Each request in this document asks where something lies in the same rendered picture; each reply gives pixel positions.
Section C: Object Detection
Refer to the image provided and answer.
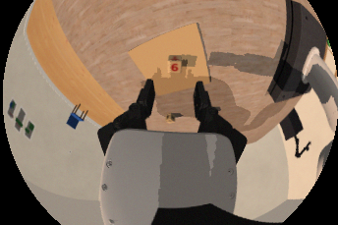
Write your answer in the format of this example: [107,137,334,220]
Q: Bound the orange flat mat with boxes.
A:
[128,23,210,96]

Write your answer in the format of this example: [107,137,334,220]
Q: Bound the tan wooden letter block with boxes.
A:
[167,55,182,73]
[165,113,175,124]

